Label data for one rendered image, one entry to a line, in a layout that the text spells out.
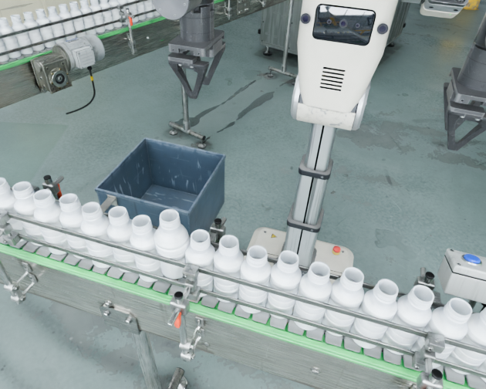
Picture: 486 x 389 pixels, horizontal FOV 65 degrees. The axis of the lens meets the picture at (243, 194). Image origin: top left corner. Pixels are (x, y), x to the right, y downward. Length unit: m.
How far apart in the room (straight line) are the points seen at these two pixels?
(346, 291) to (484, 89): 0.39
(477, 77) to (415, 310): 0.39
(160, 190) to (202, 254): 0.80
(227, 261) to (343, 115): 0.60
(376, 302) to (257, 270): 0.22
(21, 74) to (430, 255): 2.38
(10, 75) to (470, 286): 1.94
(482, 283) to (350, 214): 1.77
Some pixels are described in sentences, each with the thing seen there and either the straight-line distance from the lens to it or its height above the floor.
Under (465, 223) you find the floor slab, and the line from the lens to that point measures 2.89.
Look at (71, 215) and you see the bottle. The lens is 0.89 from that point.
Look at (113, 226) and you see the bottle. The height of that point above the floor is 1.14.
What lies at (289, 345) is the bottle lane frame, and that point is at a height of 0.97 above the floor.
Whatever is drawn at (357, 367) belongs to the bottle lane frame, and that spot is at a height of 0.97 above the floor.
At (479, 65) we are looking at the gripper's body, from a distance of 0.65.
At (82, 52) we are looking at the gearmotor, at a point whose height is 1.01.
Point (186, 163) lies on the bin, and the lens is 1.42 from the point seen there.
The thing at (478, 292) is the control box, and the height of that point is 1.08.
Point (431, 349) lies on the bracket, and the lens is 0.76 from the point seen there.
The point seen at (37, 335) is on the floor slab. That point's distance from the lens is 2.15.
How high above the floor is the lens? 1.71
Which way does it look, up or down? 41 degrees down
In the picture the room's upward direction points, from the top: 3 degrees clockwise
